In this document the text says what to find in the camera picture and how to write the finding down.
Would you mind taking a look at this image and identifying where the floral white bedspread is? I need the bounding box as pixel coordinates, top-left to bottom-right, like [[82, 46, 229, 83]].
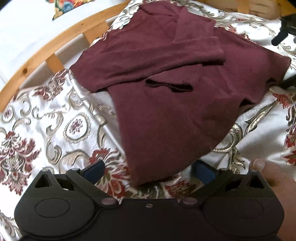
[[0, 0, 296, 241]]

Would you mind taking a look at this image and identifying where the wooden bed frame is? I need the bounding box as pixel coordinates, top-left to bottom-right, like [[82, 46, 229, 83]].
[[1, 1, 295, 111]]

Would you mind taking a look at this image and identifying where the landscape drawing on wall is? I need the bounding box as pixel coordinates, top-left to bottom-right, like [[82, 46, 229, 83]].
[[46, 0, 92, 21]]

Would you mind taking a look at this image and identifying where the person's hand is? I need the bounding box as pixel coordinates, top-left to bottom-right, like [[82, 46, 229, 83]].
[[249, 159, 296, 240]]

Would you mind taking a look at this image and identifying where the maroon long-sleeve top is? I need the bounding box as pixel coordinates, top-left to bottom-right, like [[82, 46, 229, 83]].
[[71, 1, 291, 186]]

